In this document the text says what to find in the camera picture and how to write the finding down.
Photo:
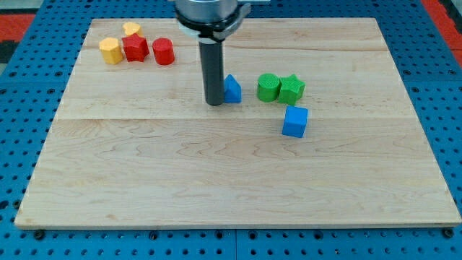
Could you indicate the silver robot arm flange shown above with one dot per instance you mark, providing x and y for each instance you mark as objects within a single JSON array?
[{"x": 212, "y": 21}]

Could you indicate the blue triangular prism block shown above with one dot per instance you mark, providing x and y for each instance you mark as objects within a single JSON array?
[{"x": 233, "y": 92}]

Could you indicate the green cylinder block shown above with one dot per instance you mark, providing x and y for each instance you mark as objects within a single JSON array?
[{"x": 268, "y": 87}]

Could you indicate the blue cube block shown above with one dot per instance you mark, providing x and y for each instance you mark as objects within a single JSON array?
[{"x": 295, "y": 121}]

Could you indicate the green star block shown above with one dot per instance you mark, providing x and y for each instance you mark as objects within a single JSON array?
[{"x": 291, "y": 89}]

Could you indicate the yellow heart block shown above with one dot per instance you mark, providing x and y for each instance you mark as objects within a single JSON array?
[{"x": 132, "y": 28}]

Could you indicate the red star block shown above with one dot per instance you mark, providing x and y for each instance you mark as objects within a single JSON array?
[{"x": 135, "y": 48}]

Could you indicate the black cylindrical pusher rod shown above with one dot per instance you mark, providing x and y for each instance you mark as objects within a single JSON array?
[{"x": 211, "y": 55}]

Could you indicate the yellow hexagon block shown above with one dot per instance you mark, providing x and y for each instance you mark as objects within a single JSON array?
[{"x": 111, "y": 50}]

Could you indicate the light wooden board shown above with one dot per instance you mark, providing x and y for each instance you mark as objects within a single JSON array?
[{"x": 134, "y": 146}]

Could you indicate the red cylinder block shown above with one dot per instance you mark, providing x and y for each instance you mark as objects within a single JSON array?
[{"x": 163, "y": 51}]

